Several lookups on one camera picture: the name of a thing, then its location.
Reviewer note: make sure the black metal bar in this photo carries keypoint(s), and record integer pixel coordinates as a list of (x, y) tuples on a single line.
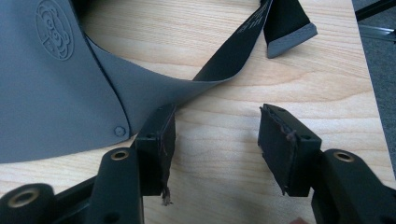
[(375, 7)]

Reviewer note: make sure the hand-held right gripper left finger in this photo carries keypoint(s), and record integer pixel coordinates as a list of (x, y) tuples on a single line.
[(154, 149)]

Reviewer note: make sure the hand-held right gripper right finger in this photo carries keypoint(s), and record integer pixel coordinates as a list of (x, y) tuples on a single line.
[(286, 149)]

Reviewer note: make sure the gray sun visor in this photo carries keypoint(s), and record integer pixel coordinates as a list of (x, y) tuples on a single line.
[(62, 93)]

